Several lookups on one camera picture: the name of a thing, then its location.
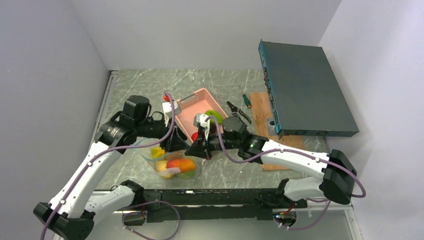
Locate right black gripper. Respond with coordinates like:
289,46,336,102
185,128,241,161

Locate red cracked fruit toy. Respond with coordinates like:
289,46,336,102
191,132,199,142

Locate orange red mango toy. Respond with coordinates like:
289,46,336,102
166,158,196,173

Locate yellow starfruit toy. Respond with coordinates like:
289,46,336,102
150,147,167,159

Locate clear zip top bag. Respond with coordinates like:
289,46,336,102
134,144,201,180

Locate green cabbage toy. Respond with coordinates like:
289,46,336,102
177,170,197,179

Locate yellow bumpy fruit toy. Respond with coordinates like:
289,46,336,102
155,160,173,180

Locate pink plastic basket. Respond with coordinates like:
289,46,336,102
175,88,228,144

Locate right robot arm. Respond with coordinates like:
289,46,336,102
185,113,366,208

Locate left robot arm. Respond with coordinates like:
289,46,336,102
33,95,187,240

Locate green pepper toy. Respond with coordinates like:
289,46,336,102
204,109,224,125

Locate wooden board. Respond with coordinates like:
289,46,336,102
249,92,306,172

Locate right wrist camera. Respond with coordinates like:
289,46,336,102
193,113,211,140

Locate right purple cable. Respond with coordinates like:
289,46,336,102
203,115,367,232

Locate purple cable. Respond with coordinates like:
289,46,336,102
203,115,367,232
39,92,182,240

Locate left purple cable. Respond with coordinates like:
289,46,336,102
39,92,182,240

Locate black handled pliers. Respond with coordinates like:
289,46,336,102
226,101,252,124

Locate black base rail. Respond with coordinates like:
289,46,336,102
143,188,308,223

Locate green handled screwdriver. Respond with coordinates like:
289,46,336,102
242,94,252,109

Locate dark blue network switch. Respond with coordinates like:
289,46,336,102
258,40,360,138

